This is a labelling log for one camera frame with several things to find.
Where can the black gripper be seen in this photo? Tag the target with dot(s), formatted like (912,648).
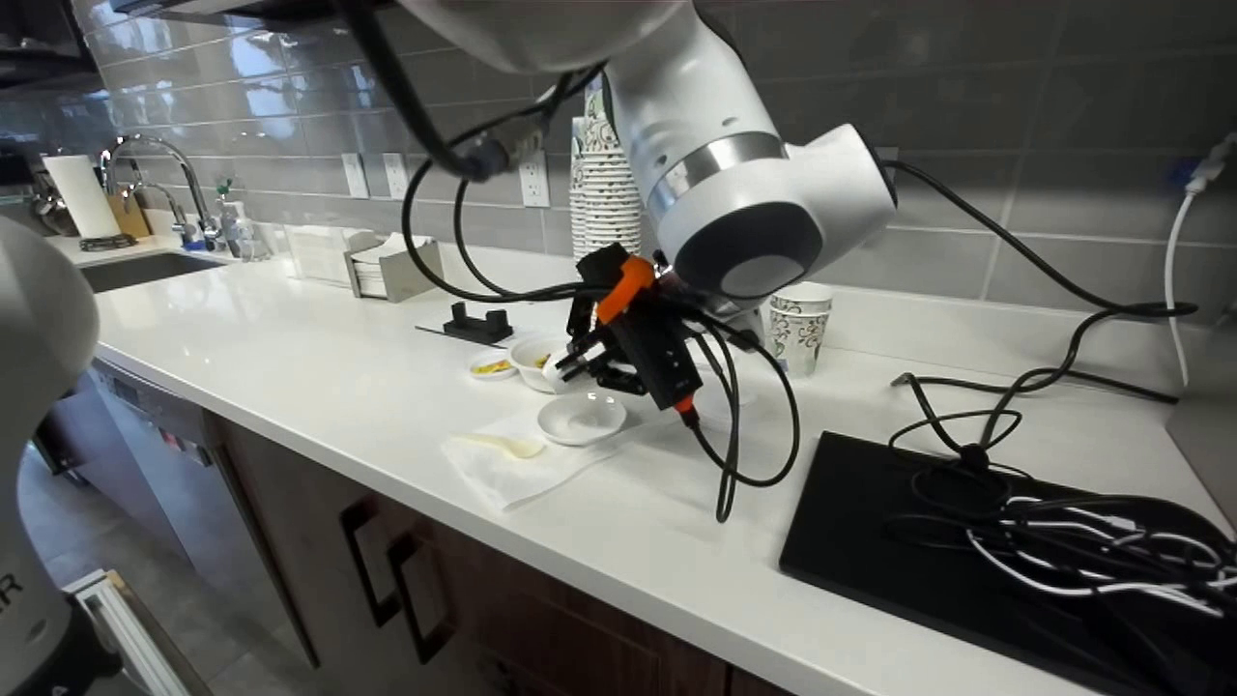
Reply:
(659,350)

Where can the white upright board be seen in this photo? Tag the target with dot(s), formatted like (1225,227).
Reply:
(78,195)

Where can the white paper bowl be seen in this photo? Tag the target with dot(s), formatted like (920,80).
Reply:
(530,361)

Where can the grey napkin dispenser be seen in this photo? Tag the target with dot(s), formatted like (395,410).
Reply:
(409,267)

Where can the single printed paper cup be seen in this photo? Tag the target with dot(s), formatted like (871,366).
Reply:
(796,336)

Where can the wide white wall outlet plate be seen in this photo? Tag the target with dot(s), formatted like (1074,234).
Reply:
(372,176)

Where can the black tray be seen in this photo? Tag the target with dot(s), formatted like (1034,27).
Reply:
(862,541)

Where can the black holder block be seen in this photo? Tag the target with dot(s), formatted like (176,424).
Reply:
(481,327)

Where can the brown wooden base cabinet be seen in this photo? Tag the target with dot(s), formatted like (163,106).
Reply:
(543,619)

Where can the tiny dish with yellow food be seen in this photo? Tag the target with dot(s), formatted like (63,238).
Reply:
(488,370)

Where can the white paper napkin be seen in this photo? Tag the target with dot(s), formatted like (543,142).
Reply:
(494,482)

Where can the dark kitchen sink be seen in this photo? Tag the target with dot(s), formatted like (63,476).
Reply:
(139,273)

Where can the chrome faucet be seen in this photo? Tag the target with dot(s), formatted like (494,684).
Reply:
(203,207)

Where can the brown wooden block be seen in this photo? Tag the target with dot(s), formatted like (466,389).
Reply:
(128,219)

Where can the white rectangular container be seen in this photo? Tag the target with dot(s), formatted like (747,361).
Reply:
(314,253)

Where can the small white bowl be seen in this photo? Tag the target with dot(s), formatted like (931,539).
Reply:
(579,419)

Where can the narrow white wall outlet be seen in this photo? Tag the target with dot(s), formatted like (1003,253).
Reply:
(534,183)

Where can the taller printed paper cup stack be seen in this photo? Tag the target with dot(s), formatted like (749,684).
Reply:
(604,195)

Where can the clear soap bottle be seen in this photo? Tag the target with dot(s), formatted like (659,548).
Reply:
(235,227)

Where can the aluminium frame rail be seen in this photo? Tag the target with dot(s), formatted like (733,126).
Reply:
(122,633)

